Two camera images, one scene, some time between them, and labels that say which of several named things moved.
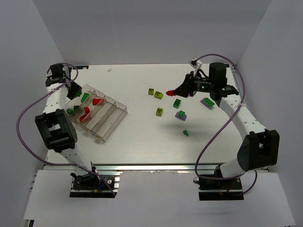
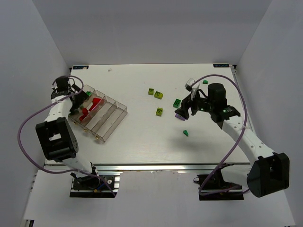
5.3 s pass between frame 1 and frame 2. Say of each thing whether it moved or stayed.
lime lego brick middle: stayed
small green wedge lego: stayed
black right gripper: moved
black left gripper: moved
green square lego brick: stayed
